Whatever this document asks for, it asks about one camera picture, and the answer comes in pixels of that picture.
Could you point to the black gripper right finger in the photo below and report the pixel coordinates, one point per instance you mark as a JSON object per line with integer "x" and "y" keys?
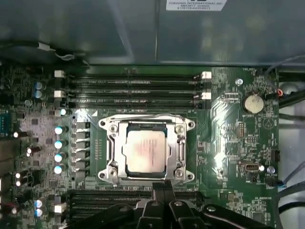
{"x": 181, "y": 214}

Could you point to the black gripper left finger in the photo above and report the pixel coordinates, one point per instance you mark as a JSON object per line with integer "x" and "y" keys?
{"x": 147, "y": 214}

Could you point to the silver green CPU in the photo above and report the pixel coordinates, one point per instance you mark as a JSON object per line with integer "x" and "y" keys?
{"x": 145, "y": 150}

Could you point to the CPU socket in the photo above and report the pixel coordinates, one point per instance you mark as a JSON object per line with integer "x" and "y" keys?
{"x": 104, "y": 123}

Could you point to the green motherboard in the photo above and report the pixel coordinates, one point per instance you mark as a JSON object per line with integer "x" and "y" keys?
{"x": 214, "y": 143}

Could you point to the silver coin battery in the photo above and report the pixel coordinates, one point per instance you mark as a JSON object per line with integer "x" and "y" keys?
{"x": 252, "y": 103}

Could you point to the black silver PC case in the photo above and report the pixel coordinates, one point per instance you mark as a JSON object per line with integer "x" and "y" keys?
{"x": 95, "y": 28}

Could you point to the white printed case sticker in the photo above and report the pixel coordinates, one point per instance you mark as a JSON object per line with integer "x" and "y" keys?
{"x": 195, "y": 5}

